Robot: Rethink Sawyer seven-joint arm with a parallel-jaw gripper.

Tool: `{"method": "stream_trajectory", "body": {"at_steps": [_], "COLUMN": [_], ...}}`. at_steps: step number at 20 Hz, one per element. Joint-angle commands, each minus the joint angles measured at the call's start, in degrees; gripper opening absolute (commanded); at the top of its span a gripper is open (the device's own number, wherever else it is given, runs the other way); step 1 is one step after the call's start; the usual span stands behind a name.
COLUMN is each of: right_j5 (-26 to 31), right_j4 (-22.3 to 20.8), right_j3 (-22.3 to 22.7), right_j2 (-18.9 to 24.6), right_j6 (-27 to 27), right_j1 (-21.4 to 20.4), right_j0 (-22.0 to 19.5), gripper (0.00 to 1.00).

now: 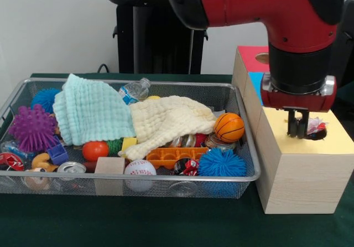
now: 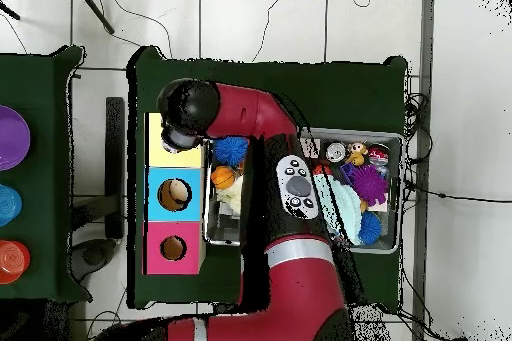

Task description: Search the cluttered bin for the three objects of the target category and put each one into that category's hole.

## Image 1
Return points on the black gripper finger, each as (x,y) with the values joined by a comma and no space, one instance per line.
(302,125)
(291,125)

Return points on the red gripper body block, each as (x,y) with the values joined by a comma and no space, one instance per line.
(296,103)

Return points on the polka-dot paper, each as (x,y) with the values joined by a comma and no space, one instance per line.
(315,125)

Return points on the wooden three-hole sorting box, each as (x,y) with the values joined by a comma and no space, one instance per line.
(298,180)

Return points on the silver mesh bin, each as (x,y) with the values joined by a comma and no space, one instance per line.
(69,190)

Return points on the orange toy basketball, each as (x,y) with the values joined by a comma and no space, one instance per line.
(229,126)

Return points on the blue fuzzy ball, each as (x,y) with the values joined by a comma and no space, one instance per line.
(44,98)
(222,162)

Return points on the cream cloth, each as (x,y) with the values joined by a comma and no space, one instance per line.
(166,119)

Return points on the white toy baseball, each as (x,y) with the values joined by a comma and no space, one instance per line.
(140,168)

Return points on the dark green tablecloth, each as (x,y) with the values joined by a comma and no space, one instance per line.
(166,225)

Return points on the plain wooden block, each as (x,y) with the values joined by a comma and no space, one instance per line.
(109,166)

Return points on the orange-red ball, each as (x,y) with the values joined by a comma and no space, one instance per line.
(95,150)

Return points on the mint green cloth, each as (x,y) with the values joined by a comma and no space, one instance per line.
(88,111)

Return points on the purple spiky ball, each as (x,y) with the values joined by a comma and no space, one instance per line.
(33,128)

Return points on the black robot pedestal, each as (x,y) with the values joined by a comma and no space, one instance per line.
(152,42)

